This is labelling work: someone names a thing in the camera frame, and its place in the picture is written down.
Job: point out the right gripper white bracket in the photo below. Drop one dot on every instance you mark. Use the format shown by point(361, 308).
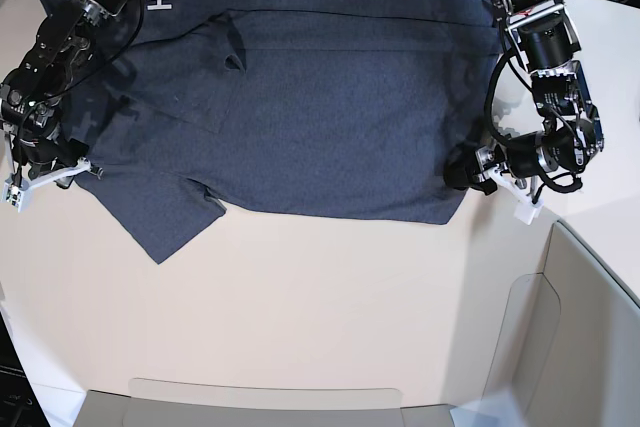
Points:
point(65, 175)

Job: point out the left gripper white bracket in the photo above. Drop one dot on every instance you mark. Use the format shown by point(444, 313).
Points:
point(486, 173)

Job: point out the dark blue t-shirt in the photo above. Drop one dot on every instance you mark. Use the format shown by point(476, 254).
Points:
point(327, 108)

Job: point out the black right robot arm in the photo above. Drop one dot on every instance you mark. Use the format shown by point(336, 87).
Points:
point(36, 150)

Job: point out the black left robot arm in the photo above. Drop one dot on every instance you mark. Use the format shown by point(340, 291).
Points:
point(539, 43)

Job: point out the grey front partition panel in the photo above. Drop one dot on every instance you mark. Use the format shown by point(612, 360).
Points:
point(106, 409)

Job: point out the grey partition panel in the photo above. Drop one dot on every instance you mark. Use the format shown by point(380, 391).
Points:
point(106, 409)
point(591, 376)

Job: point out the grey right side partition panel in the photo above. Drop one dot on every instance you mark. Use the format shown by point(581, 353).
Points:
point(591, 376)

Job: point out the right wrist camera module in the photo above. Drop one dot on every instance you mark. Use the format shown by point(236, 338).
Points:
point(16, 194)

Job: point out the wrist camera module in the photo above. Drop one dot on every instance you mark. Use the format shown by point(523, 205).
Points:
point(16, 194)
point(527, 211)

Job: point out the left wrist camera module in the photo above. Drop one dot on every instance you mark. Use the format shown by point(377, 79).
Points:
point(527, 211)

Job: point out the clear acrylic right panel bracket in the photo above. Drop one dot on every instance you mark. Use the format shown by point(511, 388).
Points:
point(527, 333)

